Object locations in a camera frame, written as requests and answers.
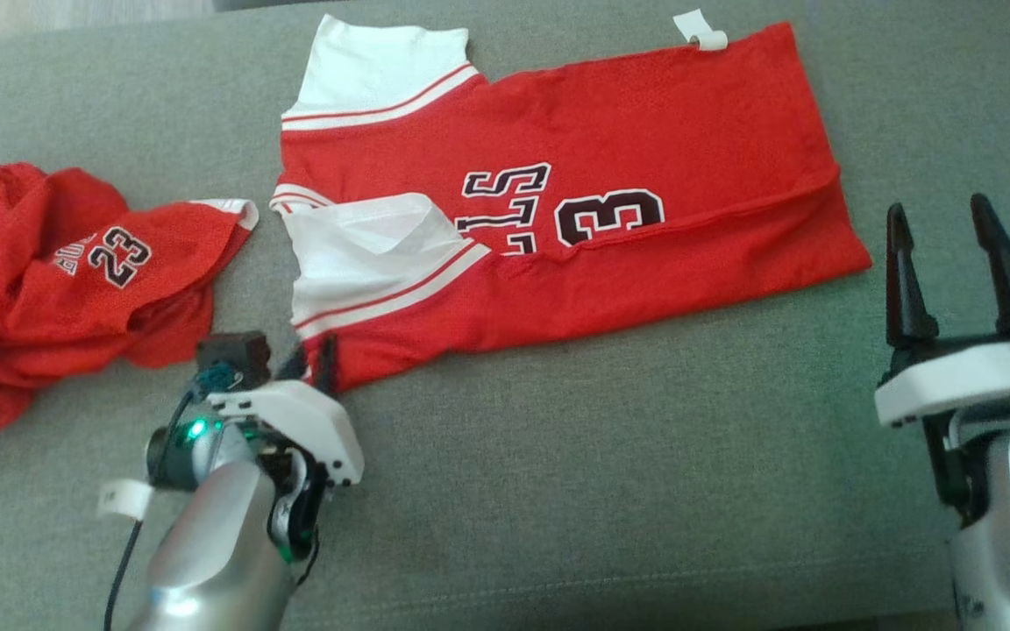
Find black left cable teal connector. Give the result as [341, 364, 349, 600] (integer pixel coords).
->
[97, 362, 247, 631]

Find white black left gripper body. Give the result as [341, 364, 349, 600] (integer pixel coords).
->
[205, 379, 366, 564]

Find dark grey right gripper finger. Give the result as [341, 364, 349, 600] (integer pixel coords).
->
[886, 202, 942, 349]
[970, 192, 1010, 336]

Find grey sofa cushion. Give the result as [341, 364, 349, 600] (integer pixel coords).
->
[0, 0, 1010, 631]

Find red shorts number 23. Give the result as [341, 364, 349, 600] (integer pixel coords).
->
[0, 162, 260, 457]

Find red jersey white sleeves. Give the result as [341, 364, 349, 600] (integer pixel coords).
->
[270, 9, 874, 393]

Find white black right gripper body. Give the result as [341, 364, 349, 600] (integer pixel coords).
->
[873, 331, 1010, 527]

